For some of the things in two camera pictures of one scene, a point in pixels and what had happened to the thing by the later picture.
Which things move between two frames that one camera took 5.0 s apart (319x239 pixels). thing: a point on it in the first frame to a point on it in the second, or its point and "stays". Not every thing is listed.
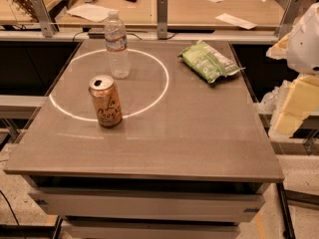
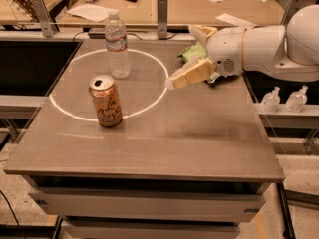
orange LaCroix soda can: [105, 95] stays
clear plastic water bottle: [115, 33] stays
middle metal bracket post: [161, 14] stays
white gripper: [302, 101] to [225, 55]
